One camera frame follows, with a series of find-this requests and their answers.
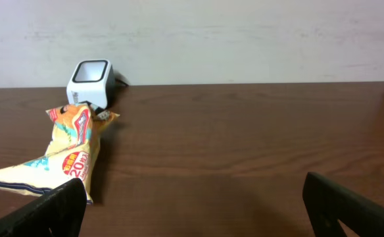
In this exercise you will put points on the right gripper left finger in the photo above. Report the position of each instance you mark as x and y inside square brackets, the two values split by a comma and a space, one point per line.
[59, 212]

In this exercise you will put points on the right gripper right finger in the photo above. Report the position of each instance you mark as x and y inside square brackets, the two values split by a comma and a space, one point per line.
[329, 204]

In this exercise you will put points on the yellow snack bag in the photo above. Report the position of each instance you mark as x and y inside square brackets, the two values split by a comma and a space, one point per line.
[71, 153]

